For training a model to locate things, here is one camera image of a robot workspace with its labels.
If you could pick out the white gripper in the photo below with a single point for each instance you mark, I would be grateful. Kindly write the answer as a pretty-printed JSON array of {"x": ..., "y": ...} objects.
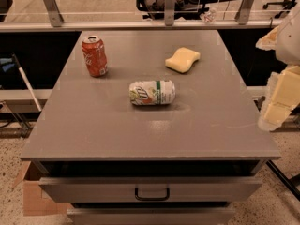
[{"x": 290, "y": 42}]

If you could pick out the white green 7up can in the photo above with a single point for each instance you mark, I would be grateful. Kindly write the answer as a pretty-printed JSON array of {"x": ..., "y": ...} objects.
[{"x": 152, "y": 93}]

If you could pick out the red coca-cola can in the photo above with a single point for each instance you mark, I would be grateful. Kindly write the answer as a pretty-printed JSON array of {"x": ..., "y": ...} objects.
[{"x": 94, "y": 56}]

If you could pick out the black chair base right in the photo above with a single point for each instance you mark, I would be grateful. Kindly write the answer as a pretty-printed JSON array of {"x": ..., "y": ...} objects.
[{"x": 287, "y": 5}]

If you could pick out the crumpled clear plastic wrapper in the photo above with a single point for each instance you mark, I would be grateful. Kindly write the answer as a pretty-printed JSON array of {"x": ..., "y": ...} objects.
[{"x": 209, "y": 16}]

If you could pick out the yellow sponge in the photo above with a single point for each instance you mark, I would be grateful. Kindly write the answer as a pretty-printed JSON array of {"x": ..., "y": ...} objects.
[{"x": 182, "y": 60}]

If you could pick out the grey drawer cabinet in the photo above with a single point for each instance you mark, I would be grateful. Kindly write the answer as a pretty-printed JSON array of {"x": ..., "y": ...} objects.
[{"x": 89, "y": 127}]

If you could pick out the lower grey drawer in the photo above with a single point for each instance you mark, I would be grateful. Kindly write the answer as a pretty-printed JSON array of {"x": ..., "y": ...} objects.
[{"x": 151, "y": 216}]

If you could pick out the grey drawer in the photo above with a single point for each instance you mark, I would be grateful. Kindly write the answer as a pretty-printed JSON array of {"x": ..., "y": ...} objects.
[
  {"x": 151, "y": 216},
  {"x": 121, "y": 189}
]

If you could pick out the upper grey drawer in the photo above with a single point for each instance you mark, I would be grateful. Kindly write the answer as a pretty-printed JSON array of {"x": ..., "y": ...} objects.
[{"x": 121, "y": 189}]

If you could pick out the white stick with black tip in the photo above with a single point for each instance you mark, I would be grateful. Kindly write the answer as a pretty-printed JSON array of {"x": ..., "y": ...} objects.
[{"x": 27, "y": 83}]

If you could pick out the brown cardboard box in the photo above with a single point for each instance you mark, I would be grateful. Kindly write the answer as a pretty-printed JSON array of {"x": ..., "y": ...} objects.
[{"x": 35, "y": 201}]

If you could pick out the black drawer handle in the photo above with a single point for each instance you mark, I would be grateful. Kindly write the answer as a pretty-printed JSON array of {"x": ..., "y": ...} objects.
[{"x": 152, "y": 196}]

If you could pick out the metal railing frame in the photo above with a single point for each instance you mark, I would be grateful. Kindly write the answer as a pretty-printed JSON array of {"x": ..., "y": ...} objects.
[{"x": 84, "y": 15}]

